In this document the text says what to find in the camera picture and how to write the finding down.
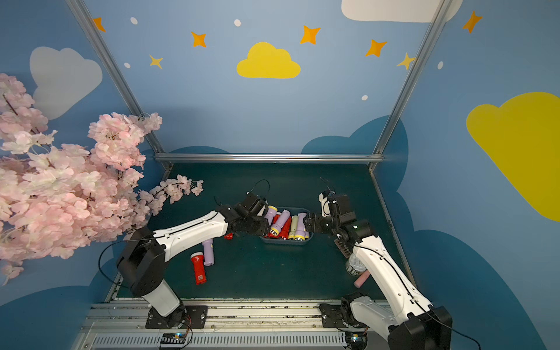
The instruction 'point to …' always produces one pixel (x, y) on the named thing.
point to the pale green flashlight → (294, 227)
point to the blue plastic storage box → (293, 211)
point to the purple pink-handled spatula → (362, 279)
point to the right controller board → (356, 340)
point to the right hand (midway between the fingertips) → (317, 218)
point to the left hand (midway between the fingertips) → (268, 224)
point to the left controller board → (173, 338)
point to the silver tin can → (354, 266)
